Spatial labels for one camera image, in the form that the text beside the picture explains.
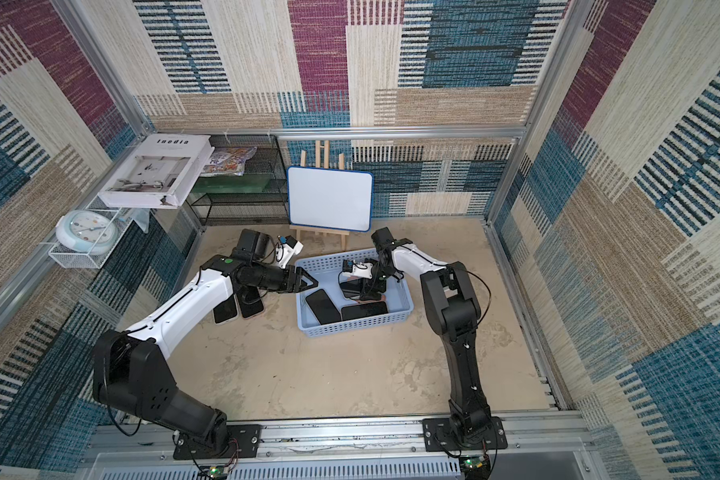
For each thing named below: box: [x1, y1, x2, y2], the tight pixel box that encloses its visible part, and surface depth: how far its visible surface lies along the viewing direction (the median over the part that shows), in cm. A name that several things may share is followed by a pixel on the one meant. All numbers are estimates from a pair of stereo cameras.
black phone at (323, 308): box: [305, 289, 341, 325], surface depth 97 cm
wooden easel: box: [289, 140, 350, 251], surface depth 101 cm
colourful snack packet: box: [200, 146, 257, 177], surface depth 86 cm
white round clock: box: [55, 210, 119, 255], surface depth 67 cm
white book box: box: [97, 133, 215, 209], surface depth 76 cm
